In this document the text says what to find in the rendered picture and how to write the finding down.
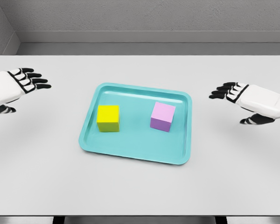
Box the yellow cube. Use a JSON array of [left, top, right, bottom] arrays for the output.
[[97, 105, 120, 133]]

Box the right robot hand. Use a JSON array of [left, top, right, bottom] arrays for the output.
[[208, 82, 280, 125]]

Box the teal rectangular tray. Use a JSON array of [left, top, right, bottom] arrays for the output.
[[78, 82, 193, 166]]

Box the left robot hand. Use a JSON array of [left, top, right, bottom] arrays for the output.
[[0, 67, 52, 115]]

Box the pink cube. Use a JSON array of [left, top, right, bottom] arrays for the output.
[[150, 101, 176, 133]]

